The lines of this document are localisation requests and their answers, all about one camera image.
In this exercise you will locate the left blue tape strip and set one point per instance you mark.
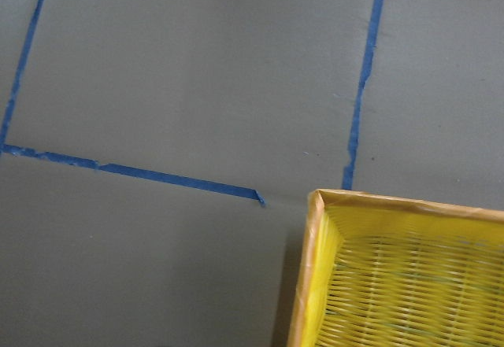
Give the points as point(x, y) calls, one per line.
point(19, 73)

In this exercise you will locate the torn blue tape strip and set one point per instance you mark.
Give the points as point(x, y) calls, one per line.
point(139, 173)

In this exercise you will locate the right blue tape strip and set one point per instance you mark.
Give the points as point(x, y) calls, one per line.
point(366, 71)

